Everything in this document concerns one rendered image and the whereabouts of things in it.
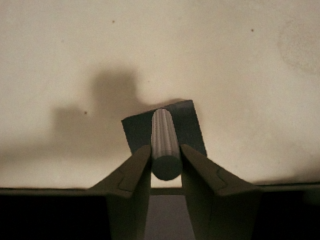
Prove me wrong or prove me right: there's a dark grey square block with round hole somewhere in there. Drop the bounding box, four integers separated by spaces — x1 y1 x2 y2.
121 100 208 157

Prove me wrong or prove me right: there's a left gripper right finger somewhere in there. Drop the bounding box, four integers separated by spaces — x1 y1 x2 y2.
179 144 320 240

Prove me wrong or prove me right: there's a grey metal cylinder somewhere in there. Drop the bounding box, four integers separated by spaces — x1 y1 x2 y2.
151 109 183 181

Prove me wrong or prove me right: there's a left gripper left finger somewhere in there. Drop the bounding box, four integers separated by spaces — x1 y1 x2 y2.
0 145 152 240

